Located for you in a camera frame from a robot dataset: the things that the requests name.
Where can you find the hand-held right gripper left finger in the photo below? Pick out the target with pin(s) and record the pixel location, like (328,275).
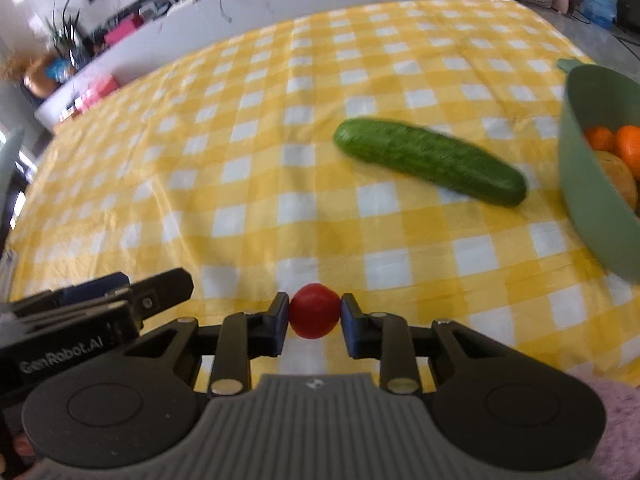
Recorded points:
(280,325)

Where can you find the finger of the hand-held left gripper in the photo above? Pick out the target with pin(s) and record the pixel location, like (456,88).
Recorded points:
(160,290)
(90,287)

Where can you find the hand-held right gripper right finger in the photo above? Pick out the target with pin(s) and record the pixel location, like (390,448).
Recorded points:
(352,327)

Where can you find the red cherry tomato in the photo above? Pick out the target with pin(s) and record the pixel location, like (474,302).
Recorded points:
(314,311)

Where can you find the green plastic colander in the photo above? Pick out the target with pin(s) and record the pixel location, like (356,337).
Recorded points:
(585,200)

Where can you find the red-green pear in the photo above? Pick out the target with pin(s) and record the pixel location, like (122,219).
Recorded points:
(619,177)

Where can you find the orange mandarin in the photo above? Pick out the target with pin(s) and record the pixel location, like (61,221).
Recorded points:
(599,138)
(630,145)

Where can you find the person's left hand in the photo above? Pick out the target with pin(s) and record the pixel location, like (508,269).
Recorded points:
(24,446)

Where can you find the green cucumber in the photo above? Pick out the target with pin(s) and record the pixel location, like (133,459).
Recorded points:
(430,160)

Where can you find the yellow checked tablecloth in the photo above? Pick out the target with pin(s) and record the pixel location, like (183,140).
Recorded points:
(275,135)

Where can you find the pink packet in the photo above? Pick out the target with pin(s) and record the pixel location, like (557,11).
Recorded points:
(96,92)

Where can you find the brown round vase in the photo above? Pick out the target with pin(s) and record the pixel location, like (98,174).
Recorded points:
(39,80)

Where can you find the spiky green houseplant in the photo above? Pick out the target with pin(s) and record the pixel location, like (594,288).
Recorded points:
(65,32)

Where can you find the pink box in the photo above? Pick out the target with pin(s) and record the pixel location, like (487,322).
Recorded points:
(122,30)

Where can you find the purple fluffy cushion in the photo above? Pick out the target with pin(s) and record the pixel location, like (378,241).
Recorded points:
(620,425)

